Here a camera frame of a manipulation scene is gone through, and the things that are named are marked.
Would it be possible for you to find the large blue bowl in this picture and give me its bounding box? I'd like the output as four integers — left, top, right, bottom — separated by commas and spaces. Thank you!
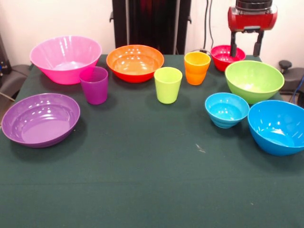
247, 100, 304, 157

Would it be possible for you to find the orange cup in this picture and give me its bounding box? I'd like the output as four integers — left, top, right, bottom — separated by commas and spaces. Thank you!
184, 51, 211, 86

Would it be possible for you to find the black hanging cable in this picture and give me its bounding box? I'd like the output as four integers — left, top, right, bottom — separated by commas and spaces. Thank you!
204, 0, 215, 49

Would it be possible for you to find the black device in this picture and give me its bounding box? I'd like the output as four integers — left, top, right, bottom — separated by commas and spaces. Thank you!
0, 33, 11, 80

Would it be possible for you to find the small blue bowl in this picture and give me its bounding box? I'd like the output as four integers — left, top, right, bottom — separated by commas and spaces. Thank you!
205, 92, 250, 129

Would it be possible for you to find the dark grey stand base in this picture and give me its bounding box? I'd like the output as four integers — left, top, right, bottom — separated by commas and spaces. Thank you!
0, 64, 31, 100
277, 60, 304, 107

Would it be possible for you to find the small red bowl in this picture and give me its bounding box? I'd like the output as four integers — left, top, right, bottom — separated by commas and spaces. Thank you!
210, 45, 247, 72

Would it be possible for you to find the purple bowl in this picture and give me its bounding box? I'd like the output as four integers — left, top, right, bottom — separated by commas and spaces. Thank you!
1, 93, 81, 149

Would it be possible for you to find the green cup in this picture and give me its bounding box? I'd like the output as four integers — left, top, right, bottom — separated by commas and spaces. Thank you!
153, 66, 183, 105

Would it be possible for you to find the purple cup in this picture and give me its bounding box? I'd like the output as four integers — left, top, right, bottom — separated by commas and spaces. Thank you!
79, 66, 109, 105

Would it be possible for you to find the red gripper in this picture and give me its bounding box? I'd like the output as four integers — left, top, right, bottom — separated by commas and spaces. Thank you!
228, 4, 278, 57

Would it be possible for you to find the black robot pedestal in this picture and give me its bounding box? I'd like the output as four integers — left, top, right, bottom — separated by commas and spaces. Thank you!
109, 0, 192, 56

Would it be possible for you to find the orange bowl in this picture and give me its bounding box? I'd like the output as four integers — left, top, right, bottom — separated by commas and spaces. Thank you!
106, 44, 165, 84

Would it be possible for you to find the green bowl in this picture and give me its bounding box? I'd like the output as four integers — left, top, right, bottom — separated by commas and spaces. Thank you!
225, 60, 285, 105

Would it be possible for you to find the large pink bowl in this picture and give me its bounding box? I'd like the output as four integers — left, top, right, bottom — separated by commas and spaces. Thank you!
29, 35, 103, 86

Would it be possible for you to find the dark green tablecloth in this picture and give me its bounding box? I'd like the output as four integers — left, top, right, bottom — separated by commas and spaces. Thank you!
0, 54, 304, 228

